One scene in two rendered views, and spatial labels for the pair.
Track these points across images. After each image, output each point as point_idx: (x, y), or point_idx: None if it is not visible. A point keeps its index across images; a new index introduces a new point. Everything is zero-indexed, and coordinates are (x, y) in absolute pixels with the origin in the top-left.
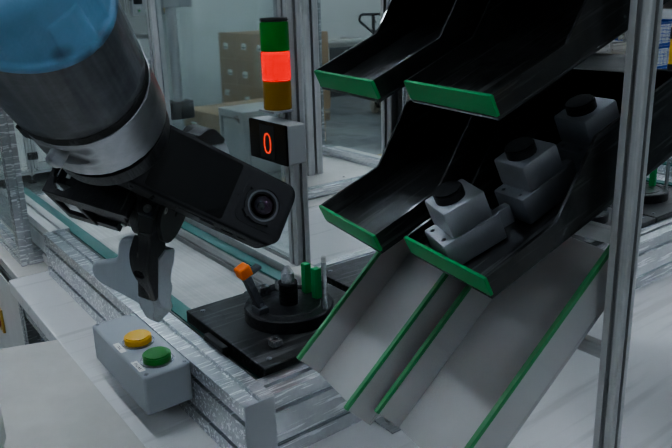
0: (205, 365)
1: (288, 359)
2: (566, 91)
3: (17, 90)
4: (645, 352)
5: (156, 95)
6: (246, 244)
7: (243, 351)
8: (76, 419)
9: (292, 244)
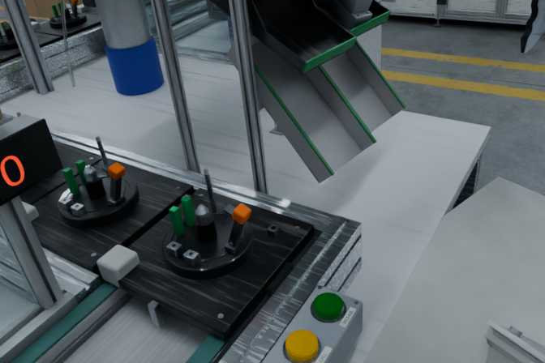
0: (319, 270)
1: (292, 218)
2: None
3: None
4: (144, 145)
5: None
6: None
7: (293, 246)
8: None
9: (44, 283)
